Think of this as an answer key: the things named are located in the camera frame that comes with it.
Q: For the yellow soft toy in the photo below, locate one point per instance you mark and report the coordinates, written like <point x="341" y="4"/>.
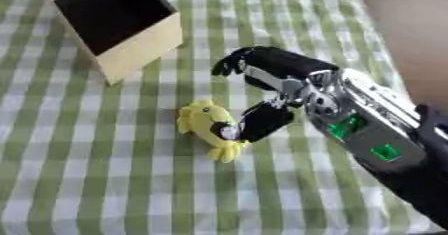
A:
<point x="205" y="120"/>

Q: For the tan cardboard box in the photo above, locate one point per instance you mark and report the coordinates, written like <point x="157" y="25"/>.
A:
<point x="125" y="29"/>

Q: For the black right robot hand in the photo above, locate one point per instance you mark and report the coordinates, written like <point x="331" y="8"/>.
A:
<point x="274" y="62"/>

